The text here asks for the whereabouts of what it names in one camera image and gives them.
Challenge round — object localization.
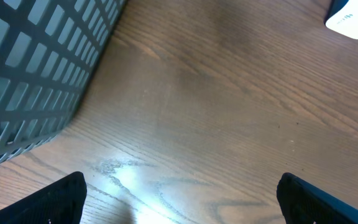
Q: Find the grey plastic mesh basket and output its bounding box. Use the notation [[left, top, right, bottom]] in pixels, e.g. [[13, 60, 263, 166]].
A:
[[0, 0, 126, 164]]

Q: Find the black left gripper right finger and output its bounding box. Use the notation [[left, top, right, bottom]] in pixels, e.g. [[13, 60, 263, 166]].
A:
[[277, 172, 358, 224]]

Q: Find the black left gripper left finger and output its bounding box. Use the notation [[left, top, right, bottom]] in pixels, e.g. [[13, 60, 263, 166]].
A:
[[0, 171, 87, 224]]

